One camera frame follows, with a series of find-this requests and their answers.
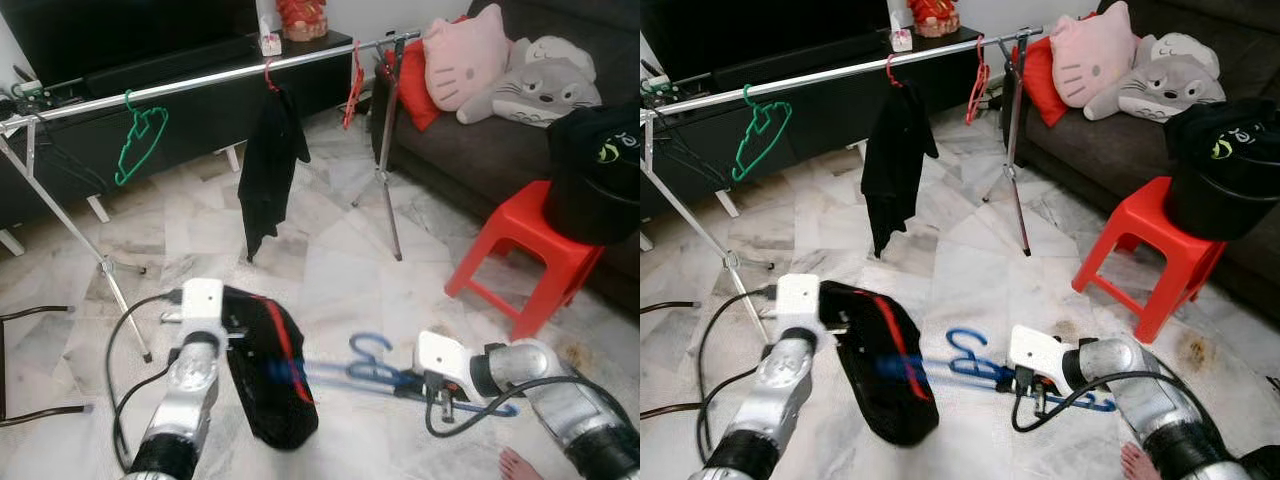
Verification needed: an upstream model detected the blue plastic hanger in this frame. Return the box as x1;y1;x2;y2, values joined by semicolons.
265;332;521;419
880;327;1119;413

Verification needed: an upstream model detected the black garment with red trim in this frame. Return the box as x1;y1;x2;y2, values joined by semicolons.
220;285;321;451
818;280;941;447

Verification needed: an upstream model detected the red plastic hanger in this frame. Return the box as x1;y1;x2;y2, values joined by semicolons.
965;35;991;126
342;40;366;131

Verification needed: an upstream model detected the green plastic hanger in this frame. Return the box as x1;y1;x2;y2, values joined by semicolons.
113;90;169;188
730;85;793;183

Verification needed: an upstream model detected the person bare foot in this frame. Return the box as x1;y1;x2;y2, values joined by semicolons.
1120;442;1166;480
498;447;546;480

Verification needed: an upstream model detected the red plastic stool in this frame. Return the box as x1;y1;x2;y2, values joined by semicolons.
1072;176;1229;344
445;180;606;343

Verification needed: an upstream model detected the black plastic bucket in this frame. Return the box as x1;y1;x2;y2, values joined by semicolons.
545;150;641;246
1168;145;1280;241

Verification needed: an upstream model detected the dark grey sofa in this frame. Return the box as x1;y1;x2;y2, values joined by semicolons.
1000;0;1280;311
370;0;641;316

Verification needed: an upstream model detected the plain black shirt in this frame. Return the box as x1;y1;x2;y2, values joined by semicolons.
860;80;939;259
238;85;311;263

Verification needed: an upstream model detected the grey totoro plush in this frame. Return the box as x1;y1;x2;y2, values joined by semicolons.
1083;32;1227;123
457;36;603;128

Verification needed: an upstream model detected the pink cat face pillow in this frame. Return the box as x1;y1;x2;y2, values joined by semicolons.
1048;0;1139;109
422;3;513;113

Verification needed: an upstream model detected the black television console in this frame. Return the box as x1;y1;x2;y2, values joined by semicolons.
640;28;991;226
0;30;356;231

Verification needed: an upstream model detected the metal clothes rack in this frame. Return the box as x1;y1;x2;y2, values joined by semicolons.
640;25;1046;346
0;30;423;363

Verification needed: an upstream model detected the red buddha statue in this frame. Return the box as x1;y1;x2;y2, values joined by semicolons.
908;0;961;39
276;0;329;43

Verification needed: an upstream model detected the black soundbar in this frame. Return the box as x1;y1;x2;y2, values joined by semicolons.
715;32;893;96
78;35;263;101

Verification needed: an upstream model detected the black flat television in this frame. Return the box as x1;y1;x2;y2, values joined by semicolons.
0;0;259;86
640;0;891;81

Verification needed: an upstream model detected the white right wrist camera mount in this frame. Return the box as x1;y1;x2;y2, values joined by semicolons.
415;330;479;386
1008;325;1071;381

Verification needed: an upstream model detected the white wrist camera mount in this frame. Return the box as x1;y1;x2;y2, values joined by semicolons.
415;330;479;386
1008;325;1071;381
180;278;226;339
775;273;823;336

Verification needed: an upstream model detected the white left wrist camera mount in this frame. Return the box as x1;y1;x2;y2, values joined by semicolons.
180;278;226;339
775;273;823;336

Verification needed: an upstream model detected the black wire hanger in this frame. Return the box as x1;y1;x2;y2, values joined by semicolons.
660;120;736;191
35;125;113;196

